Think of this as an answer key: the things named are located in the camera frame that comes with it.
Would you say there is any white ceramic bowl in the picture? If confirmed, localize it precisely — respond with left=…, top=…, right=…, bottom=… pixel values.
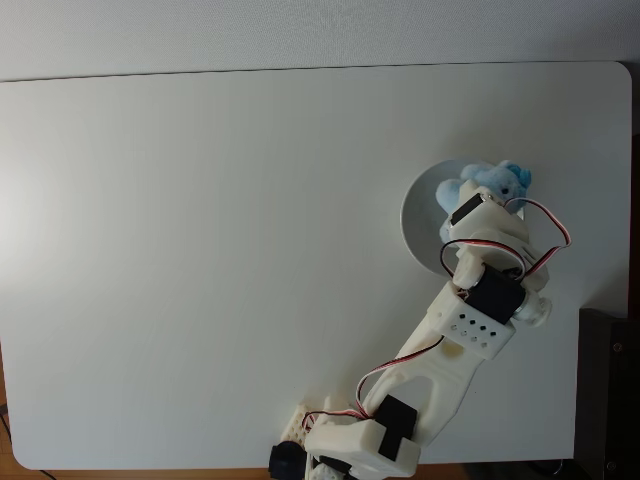
left=399, top=158, right=532, bottom=279

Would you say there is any dark cabinet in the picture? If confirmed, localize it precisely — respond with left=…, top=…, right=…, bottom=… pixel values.
left=574, top=308, right=640, bottom=480

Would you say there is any skyblue plush doll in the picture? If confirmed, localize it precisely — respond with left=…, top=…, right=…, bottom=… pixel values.
left=436, top=159, right=534, bottom=242

